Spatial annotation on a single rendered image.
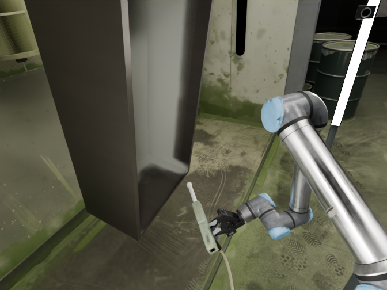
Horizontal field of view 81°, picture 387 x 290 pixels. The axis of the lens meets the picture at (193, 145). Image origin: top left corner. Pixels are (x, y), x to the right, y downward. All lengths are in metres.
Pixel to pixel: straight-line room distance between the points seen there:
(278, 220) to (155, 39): 1.09
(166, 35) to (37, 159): 1.32
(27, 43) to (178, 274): 1.73
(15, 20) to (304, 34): 2.33
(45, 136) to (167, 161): 0.97
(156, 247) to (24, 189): 1.00
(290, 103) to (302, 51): 1.90
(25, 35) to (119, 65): 1.21
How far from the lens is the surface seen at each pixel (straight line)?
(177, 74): 1.31
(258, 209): 1.19
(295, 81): 2.80
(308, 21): 2.67
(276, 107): 0.81
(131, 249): 1.82
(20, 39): 1.86
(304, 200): 1.16
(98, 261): 1.86
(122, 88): 0.71
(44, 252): 2.03
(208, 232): 1.16
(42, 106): 2.18
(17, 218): 1.96
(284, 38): 2.72
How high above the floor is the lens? 1.51
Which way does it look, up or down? 34 degrees down
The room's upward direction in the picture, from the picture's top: 5 degrees counter-clockwise
